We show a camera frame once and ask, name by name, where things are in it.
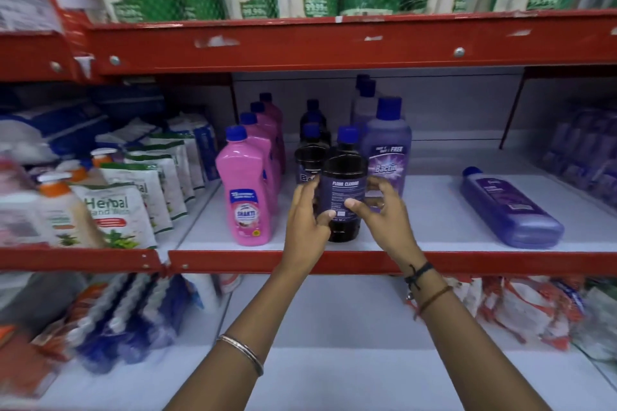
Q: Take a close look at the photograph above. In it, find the person's right hand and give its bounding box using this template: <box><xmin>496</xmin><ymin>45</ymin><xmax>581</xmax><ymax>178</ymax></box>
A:
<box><xmin>344</xmin><ymin>176</ymin><xmax>431</xmax><ymax>278</ymax></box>

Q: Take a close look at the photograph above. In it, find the person's left hand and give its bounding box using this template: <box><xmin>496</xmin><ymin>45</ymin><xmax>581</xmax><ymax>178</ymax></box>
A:
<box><xmin>281</xmin><ymin>179</ymin><xmax>337</xmax><ymax>276</ymax></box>

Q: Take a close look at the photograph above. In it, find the dark floor cleaner bottle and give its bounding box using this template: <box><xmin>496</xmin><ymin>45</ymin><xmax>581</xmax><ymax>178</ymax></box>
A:
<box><xmin>299</xmin><ymin>99</ymin><xmax>329</xmax><ymax>138</ymax></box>
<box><xmin>294</xmin><ymin>122</ymin><xmax>331</xmax><ymax>186</ymax></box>
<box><xmin>319</xmin><ymin>126</ymin><xmax>370</xmax><ymax>243</ymax></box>

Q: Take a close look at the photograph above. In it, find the person's right forearm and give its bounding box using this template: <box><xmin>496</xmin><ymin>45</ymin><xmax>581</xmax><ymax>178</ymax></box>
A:
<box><xmin>404</xmin><ymin>261</ymin><xmax>555</xmax><ymax>411</ymax></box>

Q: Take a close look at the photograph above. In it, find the person's left forearm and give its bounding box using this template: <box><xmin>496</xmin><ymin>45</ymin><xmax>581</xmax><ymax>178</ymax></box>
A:
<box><xmin>164</xmin><ymin>264</ymin><xmax>319</xmax><ymax>411</ymax></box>

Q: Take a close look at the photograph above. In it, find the pink cleaner bottle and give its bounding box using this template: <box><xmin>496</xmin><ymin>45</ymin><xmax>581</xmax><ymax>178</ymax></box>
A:
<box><xmin>239</xmin><ymin>112</ymin><xmax>281</xmax><ymax>214</ymax></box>
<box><xmin>249</xmin><ymin>101</ymin><xmax>285</xmax><ymax>175</ymax></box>
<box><xmin>259</xmin><ymin>92</ymin><xmax>286</xmax><ymax>137</ymax></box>
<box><xmin>215</xmin><ymin>125</ymin><xmax>273</xmax><ymax>247</ymax></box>

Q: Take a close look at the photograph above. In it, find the silver bangle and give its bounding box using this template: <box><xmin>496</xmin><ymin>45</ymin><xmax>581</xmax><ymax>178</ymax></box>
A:
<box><xmin>215</xmin><ymin>334</ymin><xmax>265</xmax><ymax>377</ymax></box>

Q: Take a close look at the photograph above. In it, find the red metal shelf rack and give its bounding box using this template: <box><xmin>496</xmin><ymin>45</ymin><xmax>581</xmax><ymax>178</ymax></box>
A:
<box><xmin>0</xmin><ymin>0</ymin><xmax>617</xmax><ymax>281</ymax></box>

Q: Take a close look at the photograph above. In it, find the row of herbal refill pouches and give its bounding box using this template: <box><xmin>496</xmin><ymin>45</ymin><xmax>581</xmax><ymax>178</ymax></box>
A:
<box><xmin>72</xmin><ymin>132</ymin><xmax>209</xmax><ymax>250</ymax></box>

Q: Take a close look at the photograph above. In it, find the pile of red white packets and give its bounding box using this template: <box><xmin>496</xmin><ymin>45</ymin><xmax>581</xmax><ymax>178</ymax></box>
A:
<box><xmin>446</xmin><ymin>275</ymin><xmax>586</xmax><ymax>353</ymax></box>

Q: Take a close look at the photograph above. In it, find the row of blue striped packets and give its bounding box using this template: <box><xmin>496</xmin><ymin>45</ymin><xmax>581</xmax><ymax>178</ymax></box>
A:
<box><xmin>67</xmin><ymin>273</ymin><xmax>196</xmax><ymax>375</ymax></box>

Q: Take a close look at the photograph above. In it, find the orange cap pump bottle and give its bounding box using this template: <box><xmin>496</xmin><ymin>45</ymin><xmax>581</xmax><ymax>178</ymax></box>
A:
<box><xmin>37</xmin><ymin>172</ymin><xmax>104</xmax><ymax>249</ymax></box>
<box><xmin>55</xmin><ymin>159</ymin><xmax>90</xmax><ymax>183</ymax></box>
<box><xmin>90</xmin><ymin>148</ymin><xmax>119</xmax><ymax>170</ymax></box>

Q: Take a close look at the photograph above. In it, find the stack of purple packets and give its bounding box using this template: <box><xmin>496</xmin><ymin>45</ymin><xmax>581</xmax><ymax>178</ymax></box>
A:
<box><xmin>541</xmin><ymin>106</ymin><xmax>617</xmax><ymax>206</ymax></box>

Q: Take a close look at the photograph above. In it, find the green white plastic packet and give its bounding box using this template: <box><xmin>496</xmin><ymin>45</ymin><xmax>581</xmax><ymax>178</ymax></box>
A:
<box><xmin>571</xmin><ymin>280</ymin><xmax>617</xmax><ymax>362</ymax></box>

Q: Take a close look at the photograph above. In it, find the white paper shelf tag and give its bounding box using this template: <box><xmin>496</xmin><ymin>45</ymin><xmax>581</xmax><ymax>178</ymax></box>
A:
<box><xmin>73</xmin><ymin>55</ymin><xmax>95</xmax><ymax>81</ymax></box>

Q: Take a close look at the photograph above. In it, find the pile of blue white packets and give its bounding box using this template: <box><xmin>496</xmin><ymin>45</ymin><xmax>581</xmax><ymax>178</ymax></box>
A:
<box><xmin>0</xmin><ymin>97</ymin><xmax>167</xmax><ymax>163</ymax></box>

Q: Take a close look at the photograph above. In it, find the pile of orange packets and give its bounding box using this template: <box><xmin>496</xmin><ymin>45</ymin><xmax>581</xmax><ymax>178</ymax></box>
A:
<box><xmin>0</xmin><ymin>283</ymin><xmax>109</xmax><ymax>399</ymax></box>

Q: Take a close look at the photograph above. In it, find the black thread bracelet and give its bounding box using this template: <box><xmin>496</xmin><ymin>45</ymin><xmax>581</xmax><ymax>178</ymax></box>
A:
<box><xmin>403</xmin><ymin>261</ymin><xmax>435</xmax><ymax>292</ymax></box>

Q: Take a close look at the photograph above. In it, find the brown thread bracelet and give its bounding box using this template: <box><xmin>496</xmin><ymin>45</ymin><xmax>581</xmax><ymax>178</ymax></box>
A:
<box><xmin>413</xmin><ymin>285</ymin><xmax>455</xmax><ymax>321</ymax></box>

